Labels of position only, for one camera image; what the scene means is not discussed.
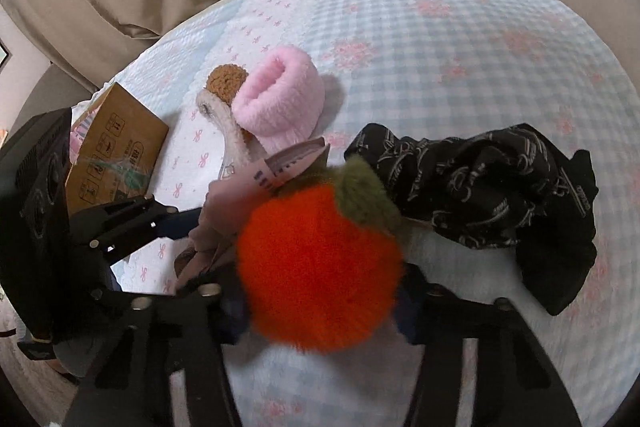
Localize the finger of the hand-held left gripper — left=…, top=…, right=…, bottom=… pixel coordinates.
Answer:
left=74, top=195, right=204, bottom=265
left=89, top=284, right=135, bottom=315

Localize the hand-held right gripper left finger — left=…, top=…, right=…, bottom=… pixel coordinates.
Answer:
left=70, top=278, right=252, bottom=427

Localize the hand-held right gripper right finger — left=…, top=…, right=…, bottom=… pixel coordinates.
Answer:
left=396, top=264, right=583, bottom=427

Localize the mauve plush toy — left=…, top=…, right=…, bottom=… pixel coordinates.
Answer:
left=172, top=137, right=332, bottom=295

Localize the orange plush fruit toy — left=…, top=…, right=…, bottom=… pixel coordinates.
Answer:
left=236, top=156, right=407, bottom=354

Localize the cardboard box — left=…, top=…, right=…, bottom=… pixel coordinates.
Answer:
left=65, top=82, right=171, bottom=217

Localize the pink striped cloth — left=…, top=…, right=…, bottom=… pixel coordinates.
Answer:
left=69, top=104, right=101, bottom=164

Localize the black patterned cloth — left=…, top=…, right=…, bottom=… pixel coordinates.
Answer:
left=344, top=123, right=600, bottom=317

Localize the beige plush toy brown cap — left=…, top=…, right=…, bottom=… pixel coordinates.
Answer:
left=195, top=64, right=273, bottom=180

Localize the pink fluffy slipper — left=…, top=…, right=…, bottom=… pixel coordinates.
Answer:
left=231, top=47, right=327, bottom=154

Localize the blue checked floral bedsheet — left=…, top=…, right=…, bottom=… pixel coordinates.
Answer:
left=90, top=0, right=640, bottom=427

